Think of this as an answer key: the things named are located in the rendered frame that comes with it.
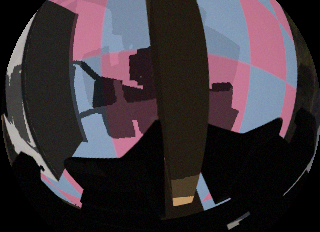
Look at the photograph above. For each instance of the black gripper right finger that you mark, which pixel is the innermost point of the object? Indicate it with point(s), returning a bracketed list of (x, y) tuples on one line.
[(227, 154)]

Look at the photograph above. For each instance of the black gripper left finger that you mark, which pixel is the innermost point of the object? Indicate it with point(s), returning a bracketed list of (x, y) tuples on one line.
[(141, 169)]

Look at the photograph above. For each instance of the long wooden bed rail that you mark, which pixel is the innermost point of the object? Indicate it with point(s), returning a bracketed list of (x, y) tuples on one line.
[(180, 69)]

